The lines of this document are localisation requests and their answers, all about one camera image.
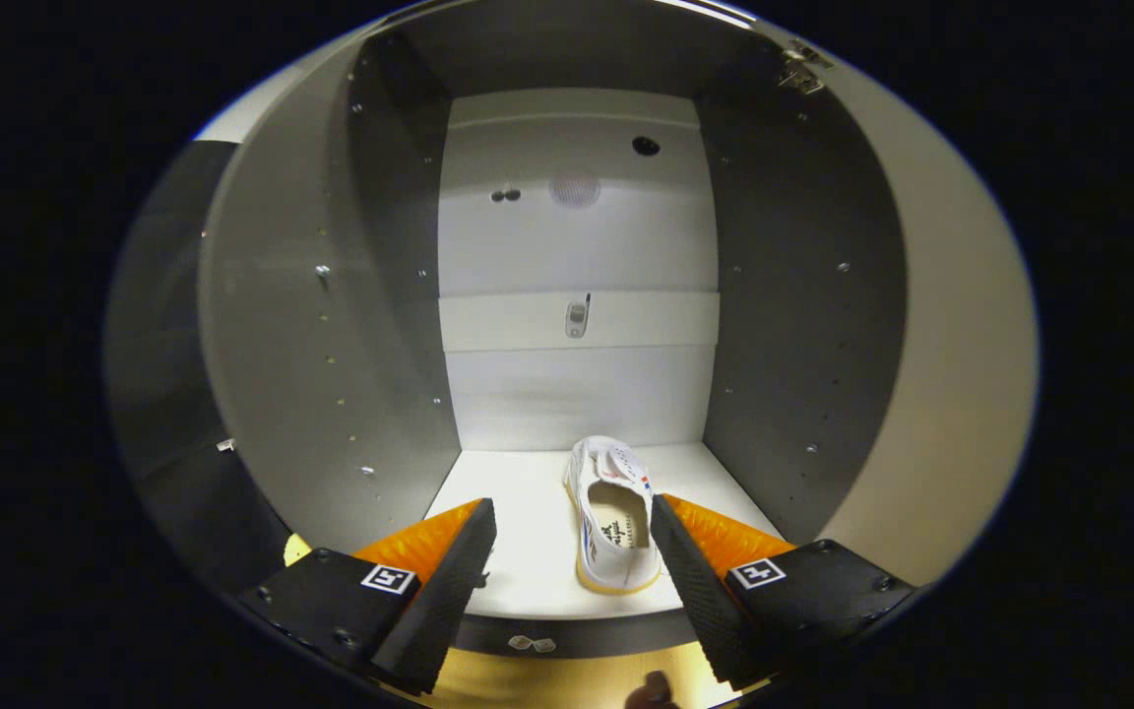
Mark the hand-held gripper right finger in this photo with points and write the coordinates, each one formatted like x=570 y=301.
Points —
x=695 y=591

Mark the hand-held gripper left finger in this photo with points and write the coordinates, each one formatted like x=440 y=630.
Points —
x=454 y=591

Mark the yellow pineapple plush toy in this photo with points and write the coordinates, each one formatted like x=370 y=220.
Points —
x=296 y=549

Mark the black backdrop cloth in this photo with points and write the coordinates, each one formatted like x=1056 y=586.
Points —
x=163 y=394

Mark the white canvas shoe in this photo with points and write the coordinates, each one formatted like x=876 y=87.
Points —
x=616 y=532

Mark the dark gray shoe cabinet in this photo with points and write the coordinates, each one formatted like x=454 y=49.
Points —
x=567 y=394

